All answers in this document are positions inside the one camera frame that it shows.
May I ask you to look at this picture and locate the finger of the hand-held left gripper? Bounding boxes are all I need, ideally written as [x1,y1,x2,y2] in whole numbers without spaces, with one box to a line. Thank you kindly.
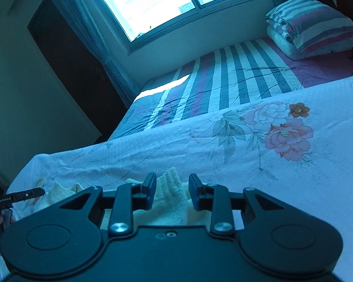
[13,187,46,204]

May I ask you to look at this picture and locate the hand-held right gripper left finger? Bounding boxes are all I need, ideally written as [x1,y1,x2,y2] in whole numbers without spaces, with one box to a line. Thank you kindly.
[47,173,157,238]

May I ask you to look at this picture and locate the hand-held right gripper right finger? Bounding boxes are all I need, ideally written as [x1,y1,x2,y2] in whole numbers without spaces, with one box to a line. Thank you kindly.
[188,173,297,237]

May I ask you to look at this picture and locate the cream knit sweater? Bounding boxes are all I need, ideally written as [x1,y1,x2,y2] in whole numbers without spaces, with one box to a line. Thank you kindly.
[41,167,245,231]

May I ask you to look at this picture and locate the floral bed sheet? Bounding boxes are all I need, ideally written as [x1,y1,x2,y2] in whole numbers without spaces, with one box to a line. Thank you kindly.
[6,75,353,282]

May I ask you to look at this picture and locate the striped bed sheet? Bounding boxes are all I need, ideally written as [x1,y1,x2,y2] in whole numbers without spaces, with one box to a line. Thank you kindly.
[107,37,353,140]

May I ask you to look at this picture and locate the dark wooden door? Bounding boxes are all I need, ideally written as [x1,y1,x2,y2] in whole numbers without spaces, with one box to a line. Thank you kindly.
[27,0,127,141]

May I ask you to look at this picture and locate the window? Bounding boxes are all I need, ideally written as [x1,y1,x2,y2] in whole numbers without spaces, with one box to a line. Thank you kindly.
[82,0,271,52]

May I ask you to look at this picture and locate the striped pillows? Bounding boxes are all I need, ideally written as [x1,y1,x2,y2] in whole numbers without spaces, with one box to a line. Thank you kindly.
[265,0,353,61]

